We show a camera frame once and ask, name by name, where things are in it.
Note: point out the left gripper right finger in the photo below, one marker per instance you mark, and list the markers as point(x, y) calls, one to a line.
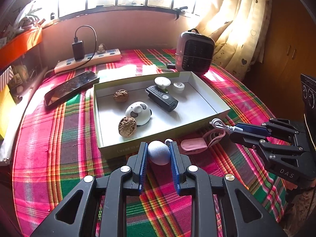
point(240, 213)

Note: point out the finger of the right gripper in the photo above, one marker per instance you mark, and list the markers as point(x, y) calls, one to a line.
point(254, 129)
point(256, 142)

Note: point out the pink silicone pouch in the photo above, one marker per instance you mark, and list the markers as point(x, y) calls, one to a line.
point(201, 144)

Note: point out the white knob hook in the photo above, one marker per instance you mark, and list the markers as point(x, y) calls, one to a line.
point(159, 153)

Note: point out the walnut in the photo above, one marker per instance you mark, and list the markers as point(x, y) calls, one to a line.
point(127, 126)
point(121, 96)

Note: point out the white panda toy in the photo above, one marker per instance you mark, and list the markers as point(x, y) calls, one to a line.
point(140, 111)

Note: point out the black remote device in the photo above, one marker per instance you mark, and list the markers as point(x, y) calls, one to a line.
point(161, 98)

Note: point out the white round tape roll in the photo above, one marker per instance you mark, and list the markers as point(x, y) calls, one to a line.
point(178, 87)

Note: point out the white green suction cup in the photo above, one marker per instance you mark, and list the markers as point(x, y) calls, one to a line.
point(162, 83)

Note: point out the white cardboard box tray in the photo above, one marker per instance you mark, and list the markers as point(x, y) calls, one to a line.
point(197, 105)

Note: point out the grey portable fan heater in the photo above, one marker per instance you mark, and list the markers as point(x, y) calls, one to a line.
point(194, 53)

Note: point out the black smartphone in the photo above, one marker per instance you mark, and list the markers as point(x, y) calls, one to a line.
point(70, 88)

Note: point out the cream heart pattern curtain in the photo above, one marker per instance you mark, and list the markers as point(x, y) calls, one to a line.
point(238, 28)

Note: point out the white power strip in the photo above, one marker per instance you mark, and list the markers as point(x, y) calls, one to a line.
point(108, 56)

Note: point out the small white plug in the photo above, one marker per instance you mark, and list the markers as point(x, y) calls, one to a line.
point(101, 49)

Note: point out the black charger adapter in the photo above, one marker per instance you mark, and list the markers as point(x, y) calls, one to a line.
point(78, 49)

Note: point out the yellow box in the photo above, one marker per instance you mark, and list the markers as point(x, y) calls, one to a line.
point(6, 101)

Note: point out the black window latch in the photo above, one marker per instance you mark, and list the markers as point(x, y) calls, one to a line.
point(179, 10)

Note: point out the orange storage box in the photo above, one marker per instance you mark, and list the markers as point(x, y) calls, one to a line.
point(19, 46)

